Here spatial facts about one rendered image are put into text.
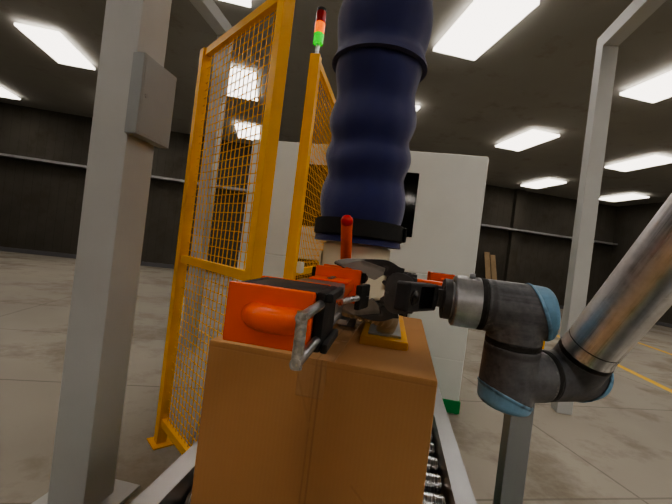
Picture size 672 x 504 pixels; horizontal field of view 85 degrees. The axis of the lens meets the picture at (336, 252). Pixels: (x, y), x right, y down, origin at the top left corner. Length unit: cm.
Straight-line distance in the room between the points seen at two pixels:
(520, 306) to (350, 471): 39
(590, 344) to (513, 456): 61
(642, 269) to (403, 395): 40
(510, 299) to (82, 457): 163
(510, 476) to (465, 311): 73
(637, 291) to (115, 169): 157
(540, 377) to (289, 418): 43
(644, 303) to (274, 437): 62
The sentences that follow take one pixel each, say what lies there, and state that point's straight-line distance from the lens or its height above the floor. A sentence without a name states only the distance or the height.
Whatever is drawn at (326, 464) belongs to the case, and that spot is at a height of 78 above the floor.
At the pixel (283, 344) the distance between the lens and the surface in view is 31.
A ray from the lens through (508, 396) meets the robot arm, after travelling 70.
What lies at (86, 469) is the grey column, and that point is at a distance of 186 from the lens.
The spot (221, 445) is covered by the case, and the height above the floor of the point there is 77.
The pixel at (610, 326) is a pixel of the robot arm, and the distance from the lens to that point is 73.
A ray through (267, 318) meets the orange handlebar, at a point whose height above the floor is 108.
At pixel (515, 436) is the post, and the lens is 126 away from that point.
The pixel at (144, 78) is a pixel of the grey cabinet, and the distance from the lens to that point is 166.
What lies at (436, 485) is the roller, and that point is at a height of 54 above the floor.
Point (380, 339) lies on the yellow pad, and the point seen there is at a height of 96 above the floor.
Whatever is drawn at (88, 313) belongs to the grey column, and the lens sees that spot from 169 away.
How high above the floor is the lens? 113
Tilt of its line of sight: level
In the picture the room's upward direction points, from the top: 7 degrees clockwise
